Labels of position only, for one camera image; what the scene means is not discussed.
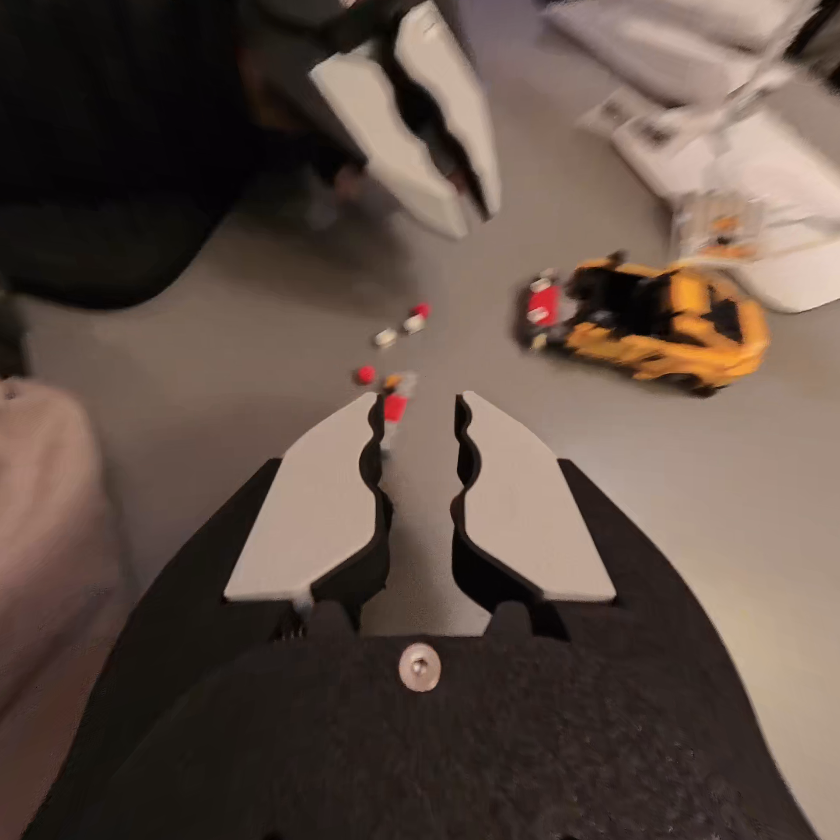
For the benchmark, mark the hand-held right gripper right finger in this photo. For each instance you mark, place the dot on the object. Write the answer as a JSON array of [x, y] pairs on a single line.
[[531, 525]]

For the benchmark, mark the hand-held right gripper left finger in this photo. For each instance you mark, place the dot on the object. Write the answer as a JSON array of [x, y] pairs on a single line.
[[308, 525]]

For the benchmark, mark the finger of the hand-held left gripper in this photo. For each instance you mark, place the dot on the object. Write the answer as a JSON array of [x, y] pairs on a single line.
[[374, 118], [453, 85]]

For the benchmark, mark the red lego brick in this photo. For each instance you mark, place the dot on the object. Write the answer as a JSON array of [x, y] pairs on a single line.
[[395, 408]]

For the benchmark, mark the small red round lego stud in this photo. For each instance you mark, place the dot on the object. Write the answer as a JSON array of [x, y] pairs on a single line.
[[421, 310], [364, 375]]

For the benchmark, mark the grey lego plate orange ends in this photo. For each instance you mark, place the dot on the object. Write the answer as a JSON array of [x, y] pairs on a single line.
[[397, 384]]

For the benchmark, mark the white book stand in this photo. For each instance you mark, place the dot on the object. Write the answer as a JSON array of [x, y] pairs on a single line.
[[787, 197]]

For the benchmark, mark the person's left forearm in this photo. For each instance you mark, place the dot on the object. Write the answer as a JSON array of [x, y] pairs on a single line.
[[98, 164]]

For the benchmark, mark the yellow lego car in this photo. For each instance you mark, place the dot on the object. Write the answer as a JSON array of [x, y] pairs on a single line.
[[695, 315]]

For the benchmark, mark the lego sticker sheet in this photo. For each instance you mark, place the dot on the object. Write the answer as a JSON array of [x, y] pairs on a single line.
[[722, 226]]

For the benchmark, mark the person's left hand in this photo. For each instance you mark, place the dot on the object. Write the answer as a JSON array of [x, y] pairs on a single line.
[[351, 180]]

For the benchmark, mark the clear plastic bag dark pieces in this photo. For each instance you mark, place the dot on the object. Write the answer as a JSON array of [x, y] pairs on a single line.
[[630, 118]]

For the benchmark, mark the white paper bag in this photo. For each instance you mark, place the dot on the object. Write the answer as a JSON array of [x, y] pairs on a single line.
[[669, 46]]

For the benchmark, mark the person's pink garment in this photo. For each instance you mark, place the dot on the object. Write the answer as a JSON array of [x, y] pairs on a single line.
[[46, 525]]

